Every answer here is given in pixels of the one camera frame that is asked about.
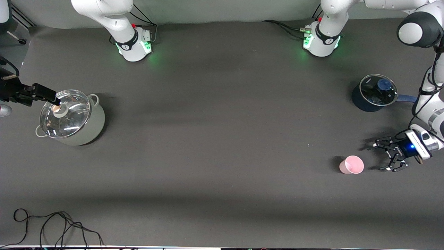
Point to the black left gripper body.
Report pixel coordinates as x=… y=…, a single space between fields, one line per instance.
x=404 y=148

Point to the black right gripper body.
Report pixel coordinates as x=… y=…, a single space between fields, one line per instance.
x=9 y=89

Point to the pink plastic cup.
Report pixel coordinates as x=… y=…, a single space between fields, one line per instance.
x=352 y=165

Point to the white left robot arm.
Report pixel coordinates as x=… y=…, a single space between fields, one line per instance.
x=327 y=38

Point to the glass lid with beige knob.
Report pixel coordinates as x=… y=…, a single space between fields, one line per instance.
x=69 y=116

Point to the dark blue saucepan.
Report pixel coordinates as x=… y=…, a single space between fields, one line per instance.
x=359 y=102

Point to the glass lid with blue knob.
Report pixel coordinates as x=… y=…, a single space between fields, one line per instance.
x=376 y=91

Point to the grey-green cooking pot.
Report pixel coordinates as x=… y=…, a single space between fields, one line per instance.
x=93 y=121

